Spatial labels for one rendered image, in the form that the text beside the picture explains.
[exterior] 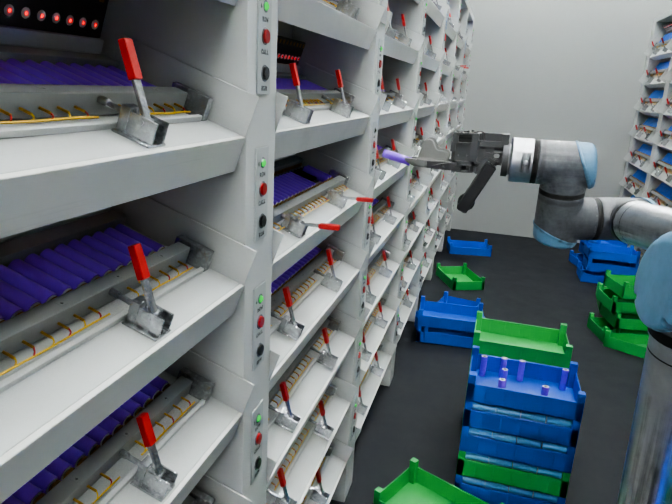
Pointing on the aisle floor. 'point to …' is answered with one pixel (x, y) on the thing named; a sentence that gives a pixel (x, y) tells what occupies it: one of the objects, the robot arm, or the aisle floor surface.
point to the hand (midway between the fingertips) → (411, 162)
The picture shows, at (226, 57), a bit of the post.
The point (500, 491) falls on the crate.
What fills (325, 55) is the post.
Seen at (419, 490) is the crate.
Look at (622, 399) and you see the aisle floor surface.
